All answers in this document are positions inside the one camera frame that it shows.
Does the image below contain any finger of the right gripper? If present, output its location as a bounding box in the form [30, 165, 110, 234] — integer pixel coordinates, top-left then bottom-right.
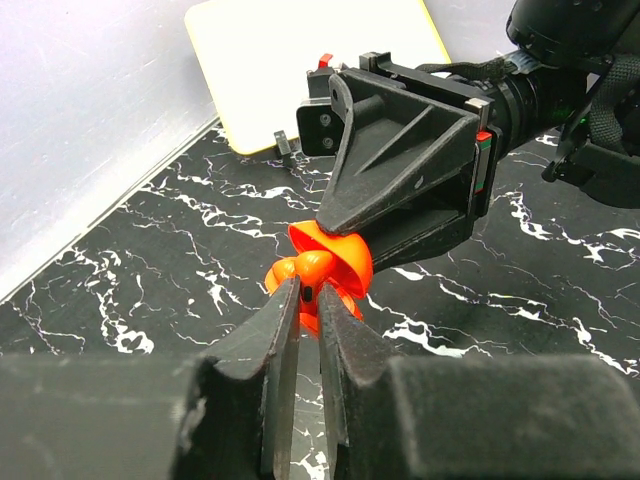
[359, 165, 475, 273]
[316, 69, 480, 235]

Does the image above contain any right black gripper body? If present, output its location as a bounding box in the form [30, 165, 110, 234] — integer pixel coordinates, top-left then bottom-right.
[359, 50, 587, 217]

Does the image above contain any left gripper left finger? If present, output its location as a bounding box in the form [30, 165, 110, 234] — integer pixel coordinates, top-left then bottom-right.
[1, 278, 300, 479]

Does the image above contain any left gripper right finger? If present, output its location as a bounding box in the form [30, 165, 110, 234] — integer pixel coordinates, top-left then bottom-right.
[318, 287, 639, 479]

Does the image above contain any red earbud charging case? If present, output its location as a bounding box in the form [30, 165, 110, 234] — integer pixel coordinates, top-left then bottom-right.
[265, 220, 373, 335]

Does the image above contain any red earbud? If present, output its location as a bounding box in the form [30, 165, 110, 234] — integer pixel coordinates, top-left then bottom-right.
[294, 250, 336, 304]

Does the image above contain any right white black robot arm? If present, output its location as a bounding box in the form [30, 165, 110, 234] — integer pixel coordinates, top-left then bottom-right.
[316, 1, 639, 271]

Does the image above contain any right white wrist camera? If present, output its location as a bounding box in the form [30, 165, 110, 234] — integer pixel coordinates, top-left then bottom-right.
[296, 53, 345, 157]

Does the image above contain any small whiteboard yellow frame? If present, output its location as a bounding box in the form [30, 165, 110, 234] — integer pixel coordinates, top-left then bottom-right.
[184, 0, 450, 155]

